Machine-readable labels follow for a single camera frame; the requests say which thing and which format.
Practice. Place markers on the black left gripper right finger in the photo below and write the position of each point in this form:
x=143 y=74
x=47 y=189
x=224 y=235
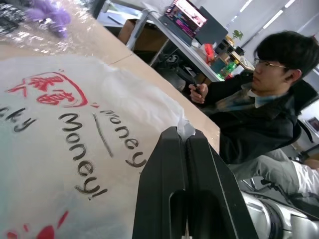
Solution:
x=214 y=199

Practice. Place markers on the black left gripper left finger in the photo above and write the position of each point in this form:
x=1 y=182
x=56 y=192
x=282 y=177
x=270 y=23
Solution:
x=159 y=194

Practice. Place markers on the white red-printed plastic bag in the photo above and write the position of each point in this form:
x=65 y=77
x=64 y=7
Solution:
x=62 y=149

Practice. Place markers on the black phone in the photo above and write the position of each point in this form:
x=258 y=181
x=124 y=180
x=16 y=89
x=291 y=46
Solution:
x=195 y=90

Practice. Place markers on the person's bare hand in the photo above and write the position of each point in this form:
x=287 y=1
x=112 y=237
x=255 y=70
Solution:
x=200 y=93

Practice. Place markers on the person in black jacket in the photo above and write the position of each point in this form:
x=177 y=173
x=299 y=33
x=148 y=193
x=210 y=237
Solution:
x=249 y=119

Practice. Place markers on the person in white shirt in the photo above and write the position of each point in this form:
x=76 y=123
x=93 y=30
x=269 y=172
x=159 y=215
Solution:
x=307 y=176

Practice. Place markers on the green bottles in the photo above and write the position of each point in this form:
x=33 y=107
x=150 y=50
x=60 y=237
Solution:
x=228 y=68

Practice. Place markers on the black mesh office chair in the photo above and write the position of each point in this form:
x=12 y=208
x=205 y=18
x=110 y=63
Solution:
x=305 y=99

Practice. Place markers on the red box on desk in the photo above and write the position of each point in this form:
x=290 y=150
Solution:
x=207 y=51

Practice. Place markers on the white office desk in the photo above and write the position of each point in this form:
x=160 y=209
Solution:
x=174 y=42

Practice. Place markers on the cardboard box under desk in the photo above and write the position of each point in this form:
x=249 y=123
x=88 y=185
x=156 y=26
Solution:
x=144 y=37

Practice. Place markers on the dark monitor back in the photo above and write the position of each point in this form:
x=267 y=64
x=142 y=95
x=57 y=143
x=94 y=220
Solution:
x=211 y=27

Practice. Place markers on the open laptop colourful screen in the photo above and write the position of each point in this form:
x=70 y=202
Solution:
x=184 y=17

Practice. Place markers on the clear crinkled plastic bag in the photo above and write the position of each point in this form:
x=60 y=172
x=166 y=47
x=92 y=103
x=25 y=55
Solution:
x=49 y=42

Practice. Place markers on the purple toy figure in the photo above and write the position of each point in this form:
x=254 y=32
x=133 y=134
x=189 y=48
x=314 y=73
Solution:
x=52 y=15

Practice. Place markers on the black tangled bundle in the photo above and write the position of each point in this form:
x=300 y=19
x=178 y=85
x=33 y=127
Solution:
x=10 y=17

